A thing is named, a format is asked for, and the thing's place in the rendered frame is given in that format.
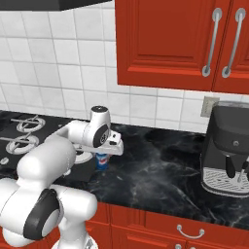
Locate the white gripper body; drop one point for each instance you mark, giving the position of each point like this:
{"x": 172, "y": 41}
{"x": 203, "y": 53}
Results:
{"x": 110, "y": 149}

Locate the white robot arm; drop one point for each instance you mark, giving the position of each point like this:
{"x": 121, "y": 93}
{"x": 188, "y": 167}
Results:
{"x": 42, "y": 165}

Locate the blue soda can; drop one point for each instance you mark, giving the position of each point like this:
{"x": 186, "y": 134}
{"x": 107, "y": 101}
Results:
{"x": 102, "y": 161}

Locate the black hob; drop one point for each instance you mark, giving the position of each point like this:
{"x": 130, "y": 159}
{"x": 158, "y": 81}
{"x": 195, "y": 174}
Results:
{"x": 19, "y": 128}

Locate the red base cupboard door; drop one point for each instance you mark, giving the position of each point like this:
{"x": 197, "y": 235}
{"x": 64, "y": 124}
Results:
{"x": 142, "y": 238}

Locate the silver hob knob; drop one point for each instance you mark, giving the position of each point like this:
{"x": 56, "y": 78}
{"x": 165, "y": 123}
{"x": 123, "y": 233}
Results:
{"x": 4, "y": 160}

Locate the dark grey coffee machine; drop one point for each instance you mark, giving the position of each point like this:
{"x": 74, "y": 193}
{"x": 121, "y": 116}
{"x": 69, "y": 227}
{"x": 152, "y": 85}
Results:
{"x": 223, "y": 142}

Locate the wide red cupboard door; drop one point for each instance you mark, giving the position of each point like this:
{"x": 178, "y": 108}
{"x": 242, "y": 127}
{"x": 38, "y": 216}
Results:
{"x": 162, "y": 42}

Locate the red drawer front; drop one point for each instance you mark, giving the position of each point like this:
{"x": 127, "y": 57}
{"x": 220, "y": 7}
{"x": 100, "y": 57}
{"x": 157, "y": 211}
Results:
{"x": 220, "y": 231}

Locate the dark range hood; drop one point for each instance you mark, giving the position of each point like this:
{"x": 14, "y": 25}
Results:
{"x": 48, "y": 4}

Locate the grey wall outlet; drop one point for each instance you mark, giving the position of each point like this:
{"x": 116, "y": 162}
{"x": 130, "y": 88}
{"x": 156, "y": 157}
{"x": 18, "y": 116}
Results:
{"x": 207, "y": 107}

